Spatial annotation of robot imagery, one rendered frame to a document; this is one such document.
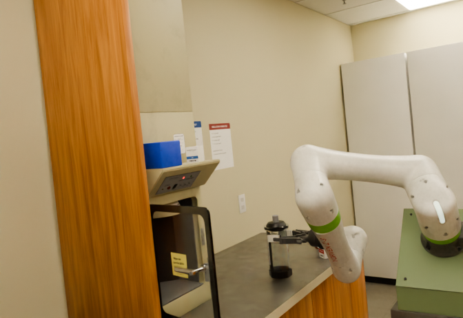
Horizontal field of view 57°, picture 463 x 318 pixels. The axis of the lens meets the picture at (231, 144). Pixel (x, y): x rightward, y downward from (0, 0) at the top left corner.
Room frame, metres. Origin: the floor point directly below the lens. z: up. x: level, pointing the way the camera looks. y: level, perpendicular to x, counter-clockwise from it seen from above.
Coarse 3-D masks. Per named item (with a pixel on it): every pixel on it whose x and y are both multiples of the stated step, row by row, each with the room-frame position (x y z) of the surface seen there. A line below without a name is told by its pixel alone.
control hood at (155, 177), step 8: (208, 160) 1.65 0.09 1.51; (216, 160) 1.67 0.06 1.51; (168, 168) 1.45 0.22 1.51; (176, 168) 1.48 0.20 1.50; (184, 168) 1.52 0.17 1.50; (192, 168) 1.56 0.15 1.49; (200, 168) 1.61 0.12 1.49; (208, 168) 1.65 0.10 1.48; (152, 176) 1.46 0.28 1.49; (160, 176) 1.44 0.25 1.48; (168, 176) 1.48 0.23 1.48; (200, 176) 1.66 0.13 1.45; (208, 176) 1.71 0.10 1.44; (152, 184) 1.46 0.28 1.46; (160, 184) 1.48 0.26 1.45; (192, 184) 1.66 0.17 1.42; (200, 184) 1.71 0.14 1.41; (152, 192) 1.48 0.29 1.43; (168, 192) 1.56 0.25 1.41
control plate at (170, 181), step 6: (186, 174) 1.56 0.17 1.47; (192, 174) 1.59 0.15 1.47; (168, 180) 1.49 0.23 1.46; (174, 180) 1.53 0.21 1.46; (180, 180) 1.56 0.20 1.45; (186, 180) 1.59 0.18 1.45; (192, 180) 1.63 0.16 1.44; (162, 186) 1.49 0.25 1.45; (168, 186) 1.52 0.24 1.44; (180, 186) 1.59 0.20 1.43; (186, 186) 1.63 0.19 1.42; (156, 192) 1.50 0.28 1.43; (162, 192) 1.52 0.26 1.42
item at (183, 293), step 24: (168, 216) 1.41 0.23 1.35; (192, 216) 1.33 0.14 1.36; (168, 240) 1.42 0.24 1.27; (192, 240) 1.34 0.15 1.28; (168, 264) 1.43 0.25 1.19; (192, 264) 1.34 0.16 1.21; (168, 288) 1.44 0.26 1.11; (192, 288) 1.35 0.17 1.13; (216, 288) 1.28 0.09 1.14; (168, 312) 1.45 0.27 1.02; (192, 312) 1.36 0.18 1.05; (216, 312) 1.28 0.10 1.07
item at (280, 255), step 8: (272, 232) 1.87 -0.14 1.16; (280, 232) 1.86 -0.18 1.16; (272, 248) 1.87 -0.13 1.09; (280, 248) 1.86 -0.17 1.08; (288, 248) 1.89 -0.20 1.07; (272, 256) 1.88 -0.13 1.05; (280, 256) 1.86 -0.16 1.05; (288, 256) 1.88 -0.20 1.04; (280, 264) 1.86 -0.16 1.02; (288, 264) 1.88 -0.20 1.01
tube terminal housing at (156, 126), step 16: (160, 112) 1.60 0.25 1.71; (176, 112) 1.67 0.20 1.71; (192, 112) 1.75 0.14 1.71; (144, 128) 1.53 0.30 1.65; (160, 128) 1.59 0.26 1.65; (176, 128) 1.67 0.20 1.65; (192, 128) 1.74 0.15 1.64; (192, 144) 1.73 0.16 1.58; (176, 192) 1.64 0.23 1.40; (192, 192) 1.71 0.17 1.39
